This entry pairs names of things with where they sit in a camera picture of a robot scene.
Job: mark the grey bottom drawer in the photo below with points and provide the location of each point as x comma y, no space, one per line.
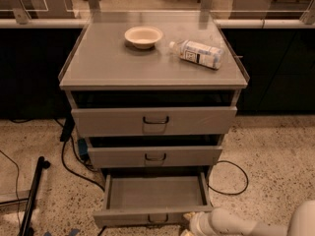
152,199

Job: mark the white bowl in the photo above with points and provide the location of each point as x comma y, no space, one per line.
143,37

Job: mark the grey drawer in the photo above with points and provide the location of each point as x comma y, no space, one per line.
152,199
145,151
114,113

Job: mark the taped gripper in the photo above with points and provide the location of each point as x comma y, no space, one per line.
199,220

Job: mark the clear plastic water bottle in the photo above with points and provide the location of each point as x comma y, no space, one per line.
198,53

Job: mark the grey drawer cabinet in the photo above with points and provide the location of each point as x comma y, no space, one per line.
105,60

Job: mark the grey top drawer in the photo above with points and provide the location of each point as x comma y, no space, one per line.
114,113

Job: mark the grey middle drawer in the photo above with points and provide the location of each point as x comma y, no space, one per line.
145,151

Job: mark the black metal stand leg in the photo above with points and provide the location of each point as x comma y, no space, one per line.
25,229

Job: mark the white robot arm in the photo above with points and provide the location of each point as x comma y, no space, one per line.
221,222

